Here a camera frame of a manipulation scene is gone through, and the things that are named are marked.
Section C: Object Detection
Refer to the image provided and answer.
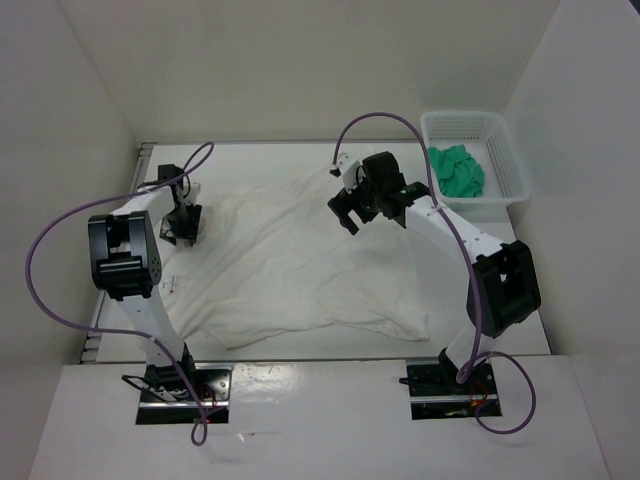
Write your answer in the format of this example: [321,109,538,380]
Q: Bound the green tank top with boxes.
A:
[428,145,485,198]

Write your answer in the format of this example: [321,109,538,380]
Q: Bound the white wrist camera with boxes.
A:
[329,153,361,194]
[181,182,201,206]

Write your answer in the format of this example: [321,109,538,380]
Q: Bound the white plastic basket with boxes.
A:
[420,111,530,210]

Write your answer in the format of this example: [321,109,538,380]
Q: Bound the white tank top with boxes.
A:
[159,170,429,350]

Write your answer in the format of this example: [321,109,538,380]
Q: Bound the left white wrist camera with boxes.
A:
[181,182,201,206]

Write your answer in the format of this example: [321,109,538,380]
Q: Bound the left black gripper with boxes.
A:
[158,200,202,245]

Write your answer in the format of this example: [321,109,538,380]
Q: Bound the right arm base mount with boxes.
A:
[398,352,502,420]

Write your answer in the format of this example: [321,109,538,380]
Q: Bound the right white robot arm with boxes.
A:
[328,152,541,393]

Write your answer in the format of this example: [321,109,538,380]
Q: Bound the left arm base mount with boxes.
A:
[121,363,232,425]

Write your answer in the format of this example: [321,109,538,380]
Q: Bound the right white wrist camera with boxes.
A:
[329,153,361,194]

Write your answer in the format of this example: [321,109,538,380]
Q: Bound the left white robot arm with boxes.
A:
[88,164,202,400]

